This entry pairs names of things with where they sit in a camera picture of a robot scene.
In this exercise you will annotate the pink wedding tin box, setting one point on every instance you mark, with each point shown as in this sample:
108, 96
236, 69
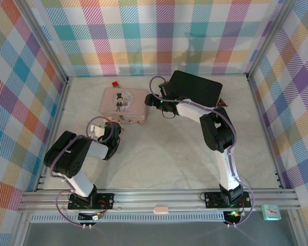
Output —
110, 102

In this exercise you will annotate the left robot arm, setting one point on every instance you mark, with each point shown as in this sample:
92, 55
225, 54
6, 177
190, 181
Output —
66, 153

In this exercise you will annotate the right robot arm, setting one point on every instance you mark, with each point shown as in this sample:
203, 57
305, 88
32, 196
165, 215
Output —
215, 128

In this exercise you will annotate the black ribbed aluminium case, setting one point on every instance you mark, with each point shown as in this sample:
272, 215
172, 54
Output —
195, 87

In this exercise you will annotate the red cube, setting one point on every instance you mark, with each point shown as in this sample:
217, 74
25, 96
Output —
115, 84

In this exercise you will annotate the triangular all-in poker token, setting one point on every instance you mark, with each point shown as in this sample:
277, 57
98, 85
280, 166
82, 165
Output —
222, 103

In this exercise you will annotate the pink eraser block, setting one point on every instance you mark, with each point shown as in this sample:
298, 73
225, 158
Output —
161, 209

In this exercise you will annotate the mint green alarm clock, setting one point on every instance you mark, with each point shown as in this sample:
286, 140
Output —
271, 212

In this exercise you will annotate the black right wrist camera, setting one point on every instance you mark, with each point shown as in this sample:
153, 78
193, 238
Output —
164, 89

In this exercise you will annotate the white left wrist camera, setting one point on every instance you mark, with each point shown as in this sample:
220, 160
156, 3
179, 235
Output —
97, 130

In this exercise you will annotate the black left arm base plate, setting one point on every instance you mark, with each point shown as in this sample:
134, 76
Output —
107, 200

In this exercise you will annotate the aluminium side rail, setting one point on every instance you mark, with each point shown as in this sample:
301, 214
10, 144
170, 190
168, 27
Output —
55, 118
265, 128

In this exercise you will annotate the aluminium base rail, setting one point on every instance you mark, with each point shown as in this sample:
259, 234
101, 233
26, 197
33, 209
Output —
156, 198

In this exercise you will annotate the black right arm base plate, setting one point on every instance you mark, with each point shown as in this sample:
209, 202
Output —
210, 198

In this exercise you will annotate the aluminium frame post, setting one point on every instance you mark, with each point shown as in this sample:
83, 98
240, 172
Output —
45, 38
269, 38

